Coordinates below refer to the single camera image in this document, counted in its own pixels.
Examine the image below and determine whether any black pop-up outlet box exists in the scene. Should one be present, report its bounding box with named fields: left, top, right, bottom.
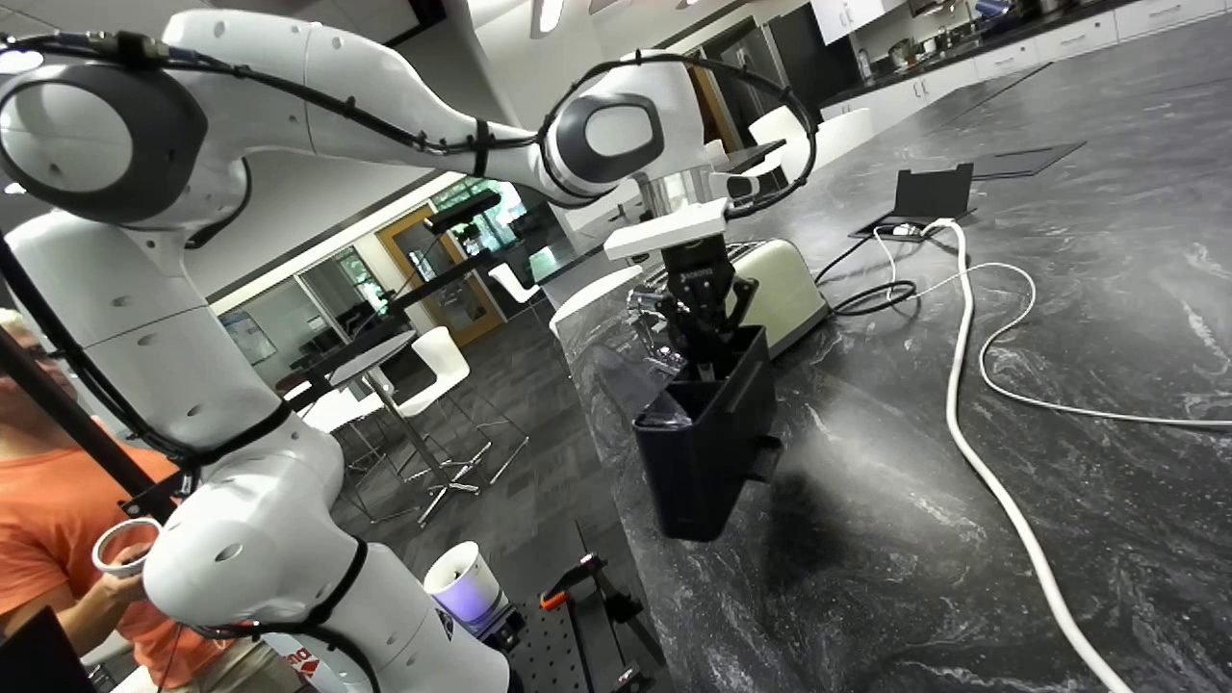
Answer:
left=888, top=160, right=978, bottom=223

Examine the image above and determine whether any clear plastic cup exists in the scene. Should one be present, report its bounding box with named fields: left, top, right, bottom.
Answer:
left=90, top=512, right=170, bottom=584

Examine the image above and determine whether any thin white cable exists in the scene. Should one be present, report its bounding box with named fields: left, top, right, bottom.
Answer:
left=969, top=258, right=1232, bottom=434

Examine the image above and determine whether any person in orange shirt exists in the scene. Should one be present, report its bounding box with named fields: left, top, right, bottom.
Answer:
left=0, top=304, right=202, bottom=693

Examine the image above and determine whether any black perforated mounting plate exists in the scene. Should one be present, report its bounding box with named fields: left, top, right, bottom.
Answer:
left=510, top=590, right=673, bottom=693

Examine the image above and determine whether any thick white power cable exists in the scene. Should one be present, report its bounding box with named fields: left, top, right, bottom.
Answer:
left=914, top=213, right=1141, bottom=693

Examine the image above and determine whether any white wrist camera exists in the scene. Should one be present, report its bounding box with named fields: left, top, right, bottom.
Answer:
left=602, top=202, right=733, bottom=271

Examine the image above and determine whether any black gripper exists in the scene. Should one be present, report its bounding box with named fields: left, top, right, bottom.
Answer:
left=655, top=236, right=767, bottom=386

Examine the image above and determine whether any white paper cup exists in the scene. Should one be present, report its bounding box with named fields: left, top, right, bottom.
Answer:
left=421, top=539, right=512, bottom=643

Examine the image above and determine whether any black toaster cable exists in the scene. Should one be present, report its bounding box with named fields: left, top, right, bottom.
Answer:
left=817, top=226, right=926, bottom=325

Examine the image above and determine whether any orange-handled black clamp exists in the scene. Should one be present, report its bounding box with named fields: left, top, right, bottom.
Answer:
left=536, top=551, right=611, bottom=617

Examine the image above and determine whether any cream and chrome toaster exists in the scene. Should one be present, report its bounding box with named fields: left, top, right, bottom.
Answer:
left=729, top=236, right=836, bottom=363

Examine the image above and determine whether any black rectangular holder box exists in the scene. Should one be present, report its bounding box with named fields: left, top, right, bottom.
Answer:
left=633, top=325, right=787, bottom=544

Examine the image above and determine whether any person's hand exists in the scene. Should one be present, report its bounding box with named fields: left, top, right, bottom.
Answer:
left=70, top=570, right=152, bottom=646

